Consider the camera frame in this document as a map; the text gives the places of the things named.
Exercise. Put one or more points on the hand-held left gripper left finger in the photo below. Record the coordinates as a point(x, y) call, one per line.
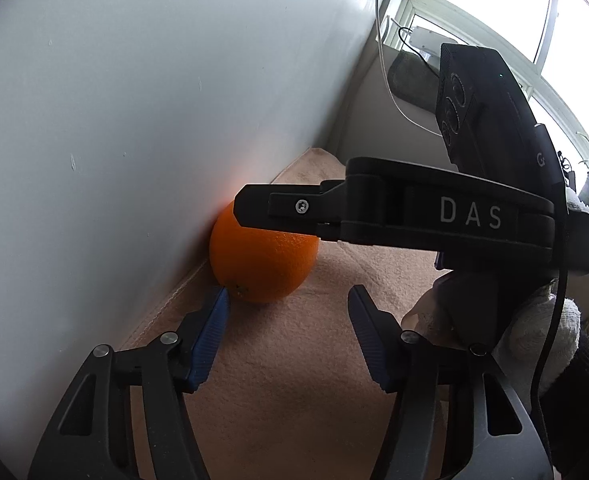
point(209, 340)

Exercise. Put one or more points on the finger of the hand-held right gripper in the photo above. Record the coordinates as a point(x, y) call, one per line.
point(274, 210)

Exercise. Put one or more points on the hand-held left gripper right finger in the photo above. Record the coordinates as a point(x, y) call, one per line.
point(372, 340)

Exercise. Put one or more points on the large orange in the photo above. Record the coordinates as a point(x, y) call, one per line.
point(262, 265)

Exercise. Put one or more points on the person's right forearm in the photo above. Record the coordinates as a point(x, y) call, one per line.
point(584, 410)

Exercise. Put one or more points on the person's right hand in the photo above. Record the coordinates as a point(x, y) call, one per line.
point(524, 345)

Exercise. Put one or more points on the pink towel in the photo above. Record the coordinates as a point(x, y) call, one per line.
point(299, 360)

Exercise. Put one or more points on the grey-green blanket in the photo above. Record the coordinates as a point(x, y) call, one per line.
point(414, 85)

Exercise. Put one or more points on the white power strip with adapters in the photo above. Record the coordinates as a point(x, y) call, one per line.
point(419, 40)

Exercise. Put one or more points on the white panel board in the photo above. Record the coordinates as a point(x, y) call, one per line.
point(124, 110)

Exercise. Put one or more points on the white window frame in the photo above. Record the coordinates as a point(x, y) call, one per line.
point(544, 35)

